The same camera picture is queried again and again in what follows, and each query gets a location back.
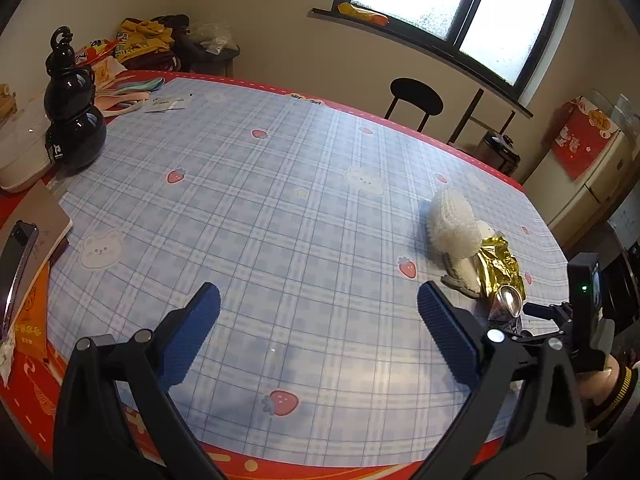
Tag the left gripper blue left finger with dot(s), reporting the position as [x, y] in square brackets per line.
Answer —
[182, 332]

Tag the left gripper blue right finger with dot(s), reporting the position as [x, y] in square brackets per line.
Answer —
[456, 333]

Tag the gold foil wrapper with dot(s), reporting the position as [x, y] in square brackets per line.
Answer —
[495, 266]

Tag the crushed red drink can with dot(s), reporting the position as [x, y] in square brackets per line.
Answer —
[506, 308]

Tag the right hand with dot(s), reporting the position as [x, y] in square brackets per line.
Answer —
[597, 386]

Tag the cream two-door refrigerator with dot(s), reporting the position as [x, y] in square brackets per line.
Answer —
[567, 205]

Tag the red fridge cover cloth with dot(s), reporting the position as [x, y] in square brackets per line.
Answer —
[584, 135]

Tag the black electric pressure cooker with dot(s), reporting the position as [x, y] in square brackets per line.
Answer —
[496, 151]

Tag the black smartphone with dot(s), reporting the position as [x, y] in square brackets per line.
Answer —
[14, 258]

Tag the white paper packets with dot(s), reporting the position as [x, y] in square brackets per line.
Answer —
[163, 104]

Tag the black gourd-shaped bottle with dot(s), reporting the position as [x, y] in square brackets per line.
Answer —
[77, 131]

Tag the white rice cooker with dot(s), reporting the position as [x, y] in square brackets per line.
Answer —
[24, 156]

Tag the black round stool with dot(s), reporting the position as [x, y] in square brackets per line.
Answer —
[419, 95]

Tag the black framed window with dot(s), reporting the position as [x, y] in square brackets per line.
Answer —
[498, 43]

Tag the yellow clothes pile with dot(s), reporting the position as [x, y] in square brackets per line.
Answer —
[153, 44]

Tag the yellow orange snack bag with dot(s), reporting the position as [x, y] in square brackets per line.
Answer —
[362, 14]

